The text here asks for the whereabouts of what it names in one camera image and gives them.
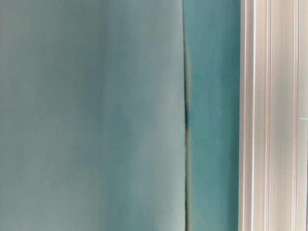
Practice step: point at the silver aluminium extrusion rail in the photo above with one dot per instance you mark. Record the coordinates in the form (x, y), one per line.
(273, 158)

